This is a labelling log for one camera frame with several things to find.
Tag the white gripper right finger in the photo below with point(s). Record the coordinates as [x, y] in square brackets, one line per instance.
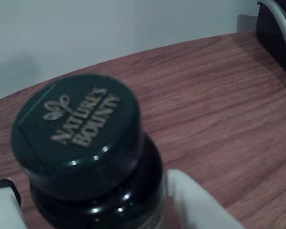
[200, 210]

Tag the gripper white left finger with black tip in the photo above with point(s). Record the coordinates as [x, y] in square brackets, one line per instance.
[3, 207]

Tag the green-capped pill bottle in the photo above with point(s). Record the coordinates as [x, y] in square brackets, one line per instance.
[74, 124]

